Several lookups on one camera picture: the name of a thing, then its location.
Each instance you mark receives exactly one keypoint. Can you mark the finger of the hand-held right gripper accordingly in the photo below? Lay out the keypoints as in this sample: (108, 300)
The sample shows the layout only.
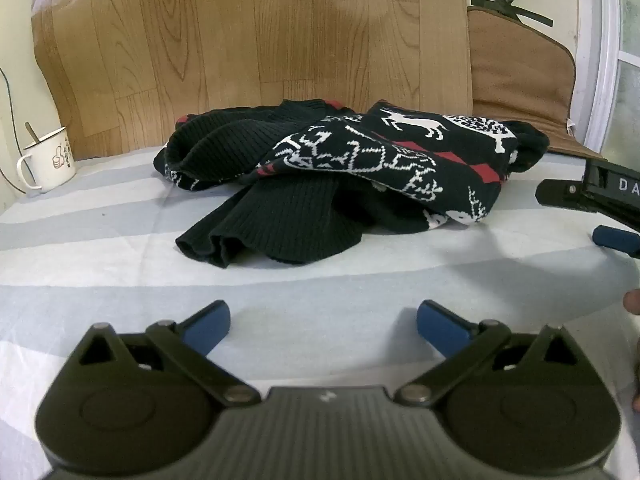
(557, 193)
(611, 238)

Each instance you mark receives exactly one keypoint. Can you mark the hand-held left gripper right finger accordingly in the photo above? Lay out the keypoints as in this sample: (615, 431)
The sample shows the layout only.
(440, 329)

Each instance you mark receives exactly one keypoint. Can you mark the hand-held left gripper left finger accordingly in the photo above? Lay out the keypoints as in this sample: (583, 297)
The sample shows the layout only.
(210, 325)

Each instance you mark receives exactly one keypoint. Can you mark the black reindeer knit sweater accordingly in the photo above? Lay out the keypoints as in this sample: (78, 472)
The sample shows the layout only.
(350, 170)

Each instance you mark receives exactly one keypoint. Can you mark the person's right hand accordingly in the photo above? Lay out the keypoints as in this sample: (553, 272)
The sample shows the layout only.
(633, 303)

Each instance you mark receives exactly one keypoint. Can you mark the striped bed sheet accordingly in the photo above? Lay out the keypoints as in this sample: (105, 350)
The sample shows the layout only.
(350, 275)

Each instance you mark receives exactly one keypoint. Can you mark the brown seat cushion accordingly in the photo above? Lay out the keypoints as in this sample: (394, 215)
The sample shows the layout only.
(520, 75)

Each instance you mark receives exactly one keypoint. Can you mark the crossed black tape strips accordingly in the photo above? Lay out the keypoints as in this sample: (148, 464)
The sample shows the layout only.
(520, 10)

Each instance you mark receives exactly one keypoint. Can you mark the white enamel mug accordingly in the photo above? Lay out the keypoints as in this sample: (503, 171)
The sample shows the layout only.
(50, 162)

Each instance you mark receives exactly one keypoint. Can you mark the spoon in mug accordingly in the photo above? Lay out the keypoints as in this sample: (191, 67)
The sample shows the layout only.
(33, 132)

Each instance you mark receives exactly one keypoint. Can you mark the wood-grain vinyl sheet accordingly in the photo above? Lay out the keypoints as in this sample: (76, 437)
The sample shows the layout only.
(250, 40)

